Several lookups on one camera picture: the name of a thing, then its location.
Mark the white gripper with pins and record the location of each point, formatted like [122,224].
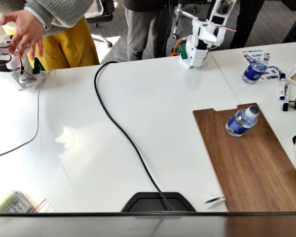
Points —
[210,37]

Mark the blue label water bottle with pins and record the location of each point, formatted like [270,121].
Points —
[240,123]
[254,72]

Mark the white leader arm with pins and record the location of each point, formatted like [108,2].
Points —
[5,74]

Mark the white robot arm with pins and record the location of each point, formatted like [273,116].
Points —
[196,55]

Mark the grey knit sleeve forearm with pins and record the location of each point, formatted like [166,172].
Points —
[61,12]

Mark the person's hand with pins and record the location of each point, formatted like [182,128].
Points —
[27,27]

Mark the person in black trousers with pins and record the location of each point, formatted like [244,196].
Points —
[246,22]

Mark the silver chair base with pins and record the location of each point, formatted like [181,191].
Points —
[186,13]

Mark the green table clamp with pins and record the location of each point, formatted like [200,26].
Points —
[38,66]
[182,52]

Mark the blue printed sticker sheet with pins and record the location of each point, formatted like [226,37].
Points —
[272,72]
[251,54]

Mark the person in grey trousers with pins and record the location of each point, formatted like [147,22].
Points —
[140,29]

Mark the blue whiteboard marker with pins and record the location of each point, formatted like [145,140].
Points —
[282,85]

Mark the black whiteboard marker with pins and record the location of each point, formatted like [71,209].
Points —
[286,97]

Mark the black office chair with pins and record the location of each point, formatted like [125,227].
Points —
[102,12]

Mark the brown wooden board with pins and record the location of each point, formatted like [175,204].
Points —
[249,163]

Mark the person in yellow trousers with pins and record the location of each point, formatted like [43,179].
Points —
[71,49]

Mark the small white plastic clip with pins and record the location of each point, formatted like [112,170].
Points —
[213,200]

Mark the pale jade bangle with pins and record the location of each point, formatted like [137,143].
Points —
[38,14]

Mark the dark monitor edge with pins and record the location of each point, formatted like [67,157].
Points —
[113,225]

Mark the clear zip bag red stripe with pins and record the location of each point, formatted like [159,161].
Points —
[45,207]

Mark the clear box with green parts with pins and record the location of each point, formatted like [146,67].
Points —
[12,203]

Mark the white bracket with black servo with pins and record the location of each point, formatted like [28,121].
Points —
[223,8]

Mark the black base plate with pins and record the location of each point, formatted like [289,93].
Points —
[148,203]

